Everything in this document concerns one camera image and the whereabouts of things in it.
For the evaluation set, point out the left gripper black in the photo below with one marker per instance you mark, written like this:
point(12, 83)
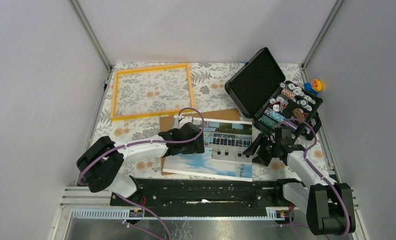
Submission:
point(197, 147)

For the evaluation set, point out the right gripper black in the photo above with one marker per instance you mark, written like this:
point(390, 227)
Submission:
point(261, 159)

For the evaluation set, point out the building and sky photo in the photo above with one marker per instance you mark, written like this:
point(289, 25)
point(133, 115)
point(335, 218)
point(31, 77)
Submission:
point(224, 143)

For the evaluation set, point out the yellow wooden picture frame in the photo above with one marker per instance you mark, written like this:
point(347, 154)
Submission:
point(151, 91)

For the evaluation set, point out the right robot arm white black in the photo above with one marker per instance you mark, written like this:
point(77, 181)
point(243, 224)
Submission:
point(327, 204)

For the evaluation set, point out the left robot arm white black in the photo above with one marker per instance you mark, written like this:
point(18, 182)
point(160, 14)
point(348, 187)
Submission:
point(99, 166)

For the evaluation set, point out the blue white chip stack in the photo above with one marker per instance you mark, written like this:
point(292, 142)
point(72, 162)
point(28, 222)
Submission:
point(274, 115)

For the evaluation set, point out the purple chip stack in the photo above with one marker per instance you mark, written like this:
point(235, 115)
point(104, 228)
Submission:
point(291, 124)

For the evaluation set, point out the brown chip stack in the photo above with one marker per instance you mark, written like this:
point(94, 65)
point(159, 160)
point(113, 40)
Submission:
point(299, 114)

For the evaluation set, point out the black poker chip case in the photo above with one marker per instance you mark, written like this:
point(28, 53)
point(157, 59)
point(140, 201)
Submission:
point(256, 86)

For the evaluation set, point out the pink patterned chip stack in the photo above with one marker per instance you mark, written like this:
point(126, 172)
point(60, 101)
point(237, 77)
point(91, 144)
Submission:
point(288, 93)

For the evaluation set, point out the floral patterned table mat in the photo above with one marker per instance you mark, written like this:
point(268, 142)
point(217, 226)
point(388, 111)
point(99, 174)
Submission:
point(208, 81)

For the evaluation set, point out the blue toy piece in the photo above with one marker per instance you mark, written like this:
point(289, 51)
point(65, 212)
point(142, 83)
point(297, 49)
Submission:
point(308, 88)

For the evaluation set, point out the yellow orange toy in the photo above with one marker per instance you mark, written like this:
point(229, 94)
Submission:
point(316, 85)

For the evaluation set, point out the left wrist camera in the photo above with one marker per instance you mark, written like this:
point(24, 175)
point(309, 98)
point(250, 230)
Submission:
point(180, 120)

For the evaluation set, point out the white slotted cable duct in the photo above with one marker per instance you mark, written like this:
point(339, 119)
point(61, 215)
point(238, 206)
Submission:
point(138, 214)

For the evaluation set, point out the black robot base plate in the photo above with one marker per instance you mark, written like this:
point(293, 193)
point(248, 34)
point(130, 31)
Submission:
point(209, 196)

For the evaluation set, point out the right aluminium corner post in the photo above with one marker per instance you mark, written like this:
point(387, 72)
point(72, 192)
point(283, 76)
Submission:
point(322, 33)

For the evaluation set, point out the aluminium corner post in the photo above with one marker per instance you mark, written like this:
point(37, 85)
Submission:
point(90, 33)
point(322, 33)

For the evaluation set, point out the left aluminium corner post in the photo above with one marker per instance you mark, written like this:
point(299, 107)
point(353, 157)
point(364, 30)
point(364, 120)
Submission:
point(90, 33)

